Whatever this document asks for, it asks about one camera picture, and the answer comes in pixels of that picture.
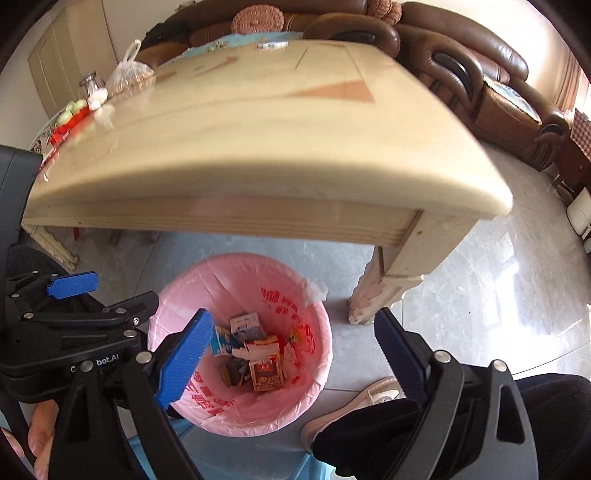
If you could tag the blue cartoon medicine box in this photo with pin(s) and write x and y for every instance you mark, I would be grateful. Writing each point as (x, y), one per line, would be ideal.
(224, 341)

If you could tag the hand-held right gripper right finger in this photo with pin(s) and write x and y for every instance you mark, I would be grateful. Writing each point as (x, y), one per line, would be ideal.
(401, 364)

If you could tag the pink round knitted cushion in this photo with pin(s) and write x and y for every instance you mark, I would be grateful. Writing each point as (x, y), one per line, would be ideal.
(257, 18)
(384, 10)

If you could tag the person's right leg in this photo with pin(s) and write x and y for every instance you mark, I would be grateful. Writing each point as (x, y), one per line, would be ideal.
(369, 438)

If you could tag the light blue plastic stool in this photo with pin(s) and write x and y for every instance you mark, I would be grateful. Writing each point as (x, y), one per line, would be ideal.
(258, 457)

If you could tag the cream wooden table leg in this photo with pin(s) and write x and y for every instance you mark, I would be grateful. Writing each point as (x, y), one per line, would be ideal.
(383, 290)
(53, 247)

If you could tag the glass jar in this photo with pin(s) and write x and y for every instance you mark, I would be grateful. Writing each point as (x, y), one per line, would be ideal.
(90, 83)

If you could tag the small white plastic bag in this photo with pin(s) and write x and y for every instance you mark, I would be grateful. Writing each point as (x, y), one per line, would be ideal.
(98, 98)

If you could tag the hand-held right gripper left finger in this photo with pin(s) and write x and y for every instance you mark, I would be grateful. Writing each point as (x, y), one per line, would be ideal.
(182, 364)

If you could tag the person's left hand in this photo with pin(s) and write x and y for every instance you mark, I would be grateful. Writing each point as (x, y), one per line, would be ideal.
(41, 434)

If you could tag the brown leather armchair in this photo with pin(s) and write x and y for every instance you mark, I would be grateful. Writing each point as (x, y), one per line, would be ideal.
(466, 69)

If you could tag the brown patterned snack box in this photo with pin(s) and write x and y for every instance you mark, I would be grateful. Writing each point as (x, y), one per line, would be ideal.
(267, 371)

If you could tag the black clothing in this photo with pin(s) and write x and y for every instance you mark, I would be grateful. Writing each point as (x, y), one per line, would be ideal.
(164, 34)

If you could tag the beige sneaker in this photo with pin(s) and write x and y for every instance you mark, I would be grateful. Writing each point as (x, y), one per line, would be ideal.
(332, 422)

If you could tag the brown leather sofa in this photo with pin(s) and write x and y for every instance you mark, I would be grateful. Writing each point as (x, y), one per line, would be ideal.
(351, 34)

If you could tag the red snack packet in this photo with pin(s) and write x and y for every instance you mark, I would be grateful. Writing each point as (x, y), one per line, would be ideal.
(67, 127)

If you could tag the white electric appliance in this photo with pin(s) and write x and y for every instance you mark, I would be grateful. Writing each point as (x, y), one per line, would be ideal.
(579, 217)

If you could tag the beige panel door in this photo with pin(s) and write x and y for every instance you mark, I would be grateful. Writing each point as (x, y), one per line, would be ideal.
(69, 55)

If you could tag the dark blue box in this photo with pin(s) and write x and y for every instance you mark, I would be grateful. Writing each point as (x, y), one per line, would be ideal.
(233, 369)

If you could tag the pink lined trash bin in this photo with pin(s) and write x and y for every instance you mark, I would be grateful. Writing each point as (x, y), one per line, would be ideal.
(221, 286)

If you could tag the dark wooden side table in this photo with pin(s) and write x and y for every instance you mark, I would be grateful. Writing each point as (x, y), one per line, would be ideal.
(572, 152)

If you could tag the green fruits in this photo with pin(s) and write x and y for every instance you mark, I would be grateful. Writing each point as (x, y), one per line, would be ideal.
(77, 108)

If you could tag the clear bag of peanuts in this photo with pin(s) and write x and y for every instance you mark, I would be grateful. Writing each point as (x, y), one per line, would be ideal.
(131, 74)

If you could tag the white and blue medicine box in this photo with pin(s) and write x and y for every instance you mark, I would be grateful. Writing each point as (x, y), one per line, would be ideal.
(249, 327)

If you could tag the yellow snack wrapper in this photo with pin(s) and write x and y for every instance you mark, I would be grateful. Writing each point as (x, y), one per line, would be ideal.
(298, 334)

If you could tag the purple floral cloth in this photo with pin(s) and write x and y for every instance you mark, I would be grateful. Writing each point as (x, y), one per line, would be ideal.
(41, 141)

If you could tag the blue floral sofa cover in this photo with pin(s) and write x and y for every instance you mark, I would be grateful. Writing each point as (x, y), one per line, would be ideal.
(221, 42)

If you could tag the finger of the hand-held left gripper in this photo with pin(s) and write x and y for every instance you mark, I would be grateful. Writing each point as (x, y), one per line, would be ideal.
(74, 285)
(115, 318)

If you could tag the blue floral armchair cover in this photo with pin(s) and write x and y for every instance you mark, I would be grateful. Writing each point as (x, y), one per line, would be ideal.
(515, 99)

